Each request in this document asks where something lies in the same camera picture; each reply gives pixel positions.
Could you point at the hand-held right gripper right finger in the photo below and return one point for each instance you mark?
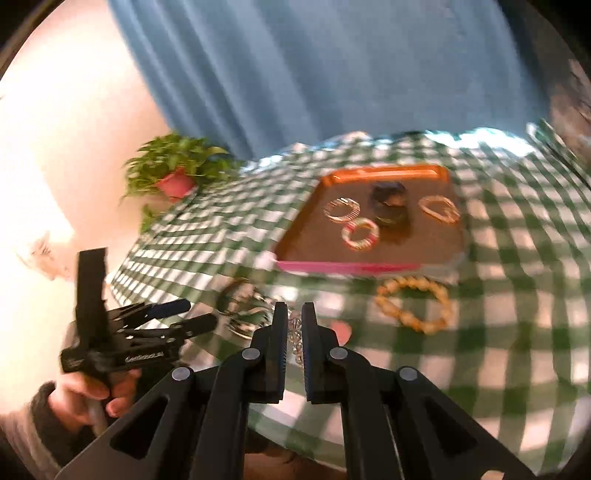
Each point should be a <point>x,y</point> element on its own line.
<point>311,357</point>

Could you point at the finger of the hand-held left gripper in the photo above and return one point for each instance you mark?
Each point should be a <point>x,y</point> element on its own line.
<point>168,306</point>
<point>194,325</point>

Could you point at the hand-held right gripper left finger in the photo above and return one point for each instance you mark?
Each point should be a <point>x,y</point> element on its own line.
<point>278,353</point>

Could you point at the orange metal tray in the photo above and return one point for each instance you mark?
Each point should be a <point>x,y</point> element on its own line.
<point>314,240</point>

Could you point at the red and white bangle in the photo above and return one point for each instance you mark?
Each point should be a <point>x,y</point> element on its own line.
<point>352,237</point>

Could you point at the silver striped bangle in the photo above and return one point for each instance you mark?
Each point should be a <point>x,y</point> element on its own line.
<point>331,213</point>

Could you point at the black jewelry case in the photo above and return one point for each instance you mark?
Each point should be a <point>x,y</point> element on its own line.
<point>390,203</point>

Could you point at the pink and gold bangle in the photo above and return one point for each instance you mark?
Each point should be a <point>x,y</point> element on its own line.
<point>431,210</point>

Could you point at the person's left forearm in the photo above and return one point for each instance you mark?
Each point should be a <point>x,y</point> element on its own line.
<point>37,438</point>

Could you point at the person's left hand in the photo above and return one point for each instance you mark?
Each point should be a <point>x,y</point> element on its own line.
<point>74,399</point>

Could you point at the green potted plant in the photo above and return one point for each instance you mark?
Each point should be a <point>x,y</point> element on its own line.
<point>180,161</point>

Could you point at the green checked tablecloth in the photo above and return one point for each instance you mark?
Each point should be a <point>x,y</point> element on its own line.
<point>508,286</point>

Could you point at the blue curtain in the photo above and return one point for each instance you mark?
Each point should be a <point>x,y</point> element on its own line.
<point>323,69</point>

